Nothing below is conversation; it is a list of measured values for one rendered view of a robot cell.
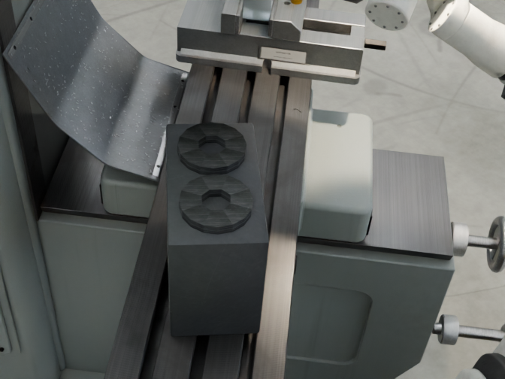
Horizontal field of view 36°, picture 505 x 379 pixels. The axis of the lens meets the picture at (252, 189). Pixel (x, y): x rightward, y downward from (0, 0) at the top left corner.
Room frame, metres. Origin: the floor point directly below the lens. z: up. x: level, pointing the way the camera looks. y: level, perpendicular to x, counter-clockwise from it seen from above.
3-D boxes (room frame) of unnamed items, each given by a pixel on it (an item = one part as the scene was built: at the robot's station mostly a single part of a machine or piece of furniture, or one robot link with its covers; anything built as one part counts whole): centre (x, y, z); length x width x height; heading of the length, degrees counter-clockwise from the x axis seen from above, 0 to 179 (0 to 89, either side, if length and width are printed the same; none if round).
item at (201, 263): (0.71, 0.05, 1.04); 0.22 x 0.12 x 0.20; 8
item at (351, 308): (1.11, 0.00, 0.44); 0.80 x 0.30 x 0.60; 87
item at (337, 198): (1.11, 0.02, 0.80); 0.50 x 0.35 x 0.12; 87
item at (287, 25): (1.27, -0.04, 1.03); 0.12 x 0.06 x 0.04; 175
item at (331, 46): (1.27, -0.01, 0.99); 0.35 x 0.15 x 0.11; 85
